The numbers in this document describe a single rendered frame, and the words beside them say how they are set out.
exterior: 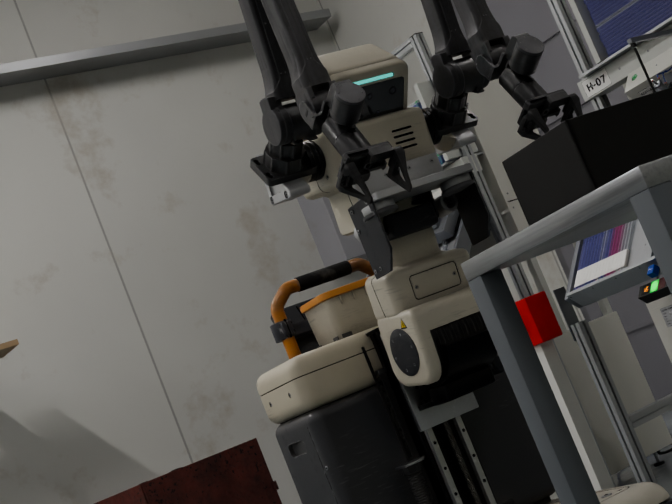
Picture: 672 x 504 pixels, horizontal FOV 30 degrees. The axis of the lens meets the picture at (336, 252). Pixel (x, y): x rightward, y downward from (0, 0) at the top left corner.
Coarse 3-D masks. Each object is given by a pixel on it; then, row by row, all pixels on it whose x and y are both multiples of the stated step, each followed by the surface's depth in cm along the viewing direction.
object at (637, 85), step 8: (664, 56) 387; (648, 64) 394; (656, 64) 389; (664, 64) 385; (632, 72) 400; (640, 72) 396; (648, 72) 391; (656, 72) 387; (632, 80) 397; (640, 80) 393; (656, 80) 389; (632, 88) 395; (640, 88) 394; (648, 88) 393; (632, 96) 398; (640, 96) 397
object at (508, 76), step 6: (504, 72) 257; (510, 72) 256; (504, 78) 257; (510, 78) 256; (516, 78) 255; (522, 78) 255; (528, 78) 255; (504, 84) 257; (510, 84) 256; (516, 84) 255; (510, 90) 256
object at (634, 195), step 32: (608, 192) 159; (640, 192) 154; (544, 224) 172; (576, 224) 166; (608, 224) 191; (480, 256) 187; (512, 256) 180; (480, 288) 189; (512, 320) 188; (512, 352) 187; (512, 384) 189; (544, 384) 187; (544, 416) 186; (544, 448) 187; (576, 448) 187; (576, 480) 185
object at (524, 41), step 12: (516, 36) 252; (528, 36) 253; (516, 48) 251; (528, 48) 250; (540, 48) 251; (480, 60) 260; (504, 60) 257; (516, 60) 252; (528, 60) 251; (492, 72) 258; (516, 72) 254; (528, 72) 253
